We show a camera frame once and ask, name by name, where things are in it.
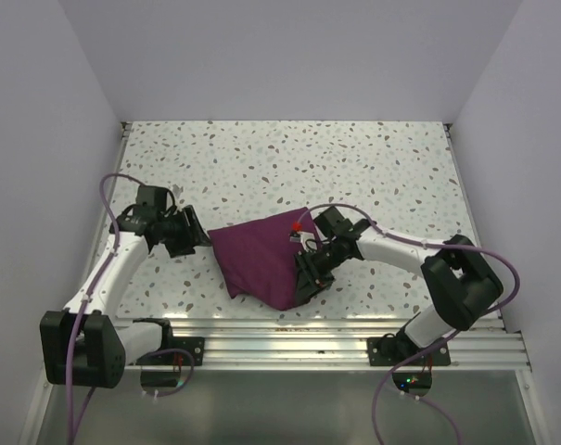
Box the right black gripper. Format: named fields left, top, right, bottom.
left=294, top=238, right=346, bottom=303

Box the aluminium frame rail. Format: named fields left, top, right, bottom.
left=43, top=319, right=534, bottom=372

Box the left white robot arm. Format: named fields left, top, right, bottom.
left=40, top=184, right=210, bottom=388

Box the purple cloth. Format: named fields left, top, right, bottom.
left=209, top=207, right=315, bottom=311

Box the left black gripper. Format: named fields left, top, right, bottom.
left=158, top=205, right=211, bottom=258

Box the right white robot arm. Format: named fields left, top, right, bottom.
left=290, top=205, right=504, bottom=364

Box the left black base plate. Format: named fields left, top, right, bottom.
left=136, top=337, right=206, bottom=367

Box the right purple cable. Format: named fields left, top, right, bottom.
left=298, top=203, right=521, bottom=445

